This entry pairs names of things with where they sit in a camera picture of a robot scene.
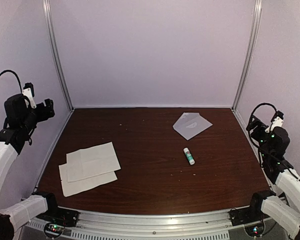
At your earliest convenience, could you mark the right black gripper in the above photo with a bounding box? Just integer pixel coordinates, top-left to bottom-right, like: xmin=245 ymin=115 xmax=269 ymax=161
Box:
xmin=245 ymin=115 xmax=271 ymax=162

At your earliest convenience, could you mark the grey envelope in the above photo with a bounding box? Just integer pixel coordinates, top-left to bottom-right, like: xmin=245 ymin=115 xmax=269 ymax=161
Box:
xmin=172 ymin=112 xmax=213 ymax=141

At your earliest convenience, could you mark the white letter sheet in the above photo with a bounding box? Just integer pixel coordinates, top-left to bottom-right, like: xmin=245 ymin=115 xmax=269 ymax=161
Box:
xmin=66 ymin=142 xmax=121 ymax=182

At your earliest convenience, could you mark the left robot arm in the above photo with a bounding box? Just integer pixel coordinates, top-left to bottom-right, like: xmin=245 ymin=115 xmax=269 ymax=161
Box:
xmin=0 ymin=93 xmax=62 ymax=240

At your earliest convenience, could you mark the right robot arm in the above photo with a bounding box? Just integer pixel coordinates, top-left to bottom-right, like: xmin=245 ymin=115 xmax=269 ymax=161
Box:
xmin=246 ymin=116 xmax=300 ymax=240

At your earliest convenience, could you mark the white green glue stick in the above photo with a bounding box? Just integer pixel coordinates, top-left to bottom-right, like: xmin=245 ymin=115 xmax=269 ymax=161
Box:
xmin=183 ymin=147 xmax=195 ymax=166

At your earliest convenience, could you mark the lower white paper sheet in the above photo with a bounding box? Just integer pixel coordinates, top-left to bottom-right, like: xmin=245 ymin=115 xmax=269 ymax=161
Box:
xmin=58 ymin=164 xmax=117 ymax=197

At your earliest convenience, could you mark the right black cable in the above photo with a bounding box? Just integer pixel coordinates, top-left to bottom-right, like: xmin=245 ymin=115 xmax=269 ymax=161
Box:
xmin=249 ymin=102 xmax=300 ymax=180

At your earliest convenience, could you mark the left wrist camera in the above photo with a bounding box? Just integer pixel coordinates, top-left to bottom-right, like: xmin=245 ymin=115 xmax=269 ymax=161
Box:
xmin=22 ymin=82 xmax=37 ymax=109

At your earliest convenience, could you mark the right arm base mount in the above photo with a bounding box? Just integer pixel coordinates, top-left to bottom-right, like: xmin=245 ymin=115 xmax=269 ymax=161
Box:
xmin=228 ymin=207 xmax=269 ymax=239

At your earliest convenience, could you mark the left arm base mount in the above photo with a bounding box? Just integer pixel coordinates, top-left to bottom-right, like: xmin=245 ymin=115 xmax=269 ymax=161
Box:
xmin=36 ymin=207 xmax=79 ymax=239

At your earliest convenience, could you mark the left aluminium frame post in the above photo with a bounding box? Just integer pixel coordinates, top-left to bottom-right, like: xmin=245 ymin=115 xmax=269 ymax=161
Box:
xmin=42 ymin=0 xmax=74 ymax=112

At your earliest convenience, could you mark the aluminium frame post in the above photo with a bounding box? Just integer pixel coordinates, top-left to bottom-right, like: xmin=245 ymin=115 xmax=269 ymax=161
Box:
xmin=231 ymin=0 xmax=263 ymax=112
xmin=42 ymin=0 xmax=74 ymax=112

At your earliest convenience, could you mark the right aluminium frame post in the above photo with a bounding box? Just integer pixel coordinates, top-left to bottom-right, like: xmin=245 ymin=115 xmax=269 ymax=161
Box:
xmin=231 ymin=0 xmax=263 ymax=112

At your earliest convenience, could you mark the front aluminium rail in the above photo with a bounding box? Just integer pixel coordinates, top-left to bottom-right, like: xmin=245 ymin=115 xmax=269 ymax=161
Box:
xmin=17 ymin=194 xmax=300 ymax=240

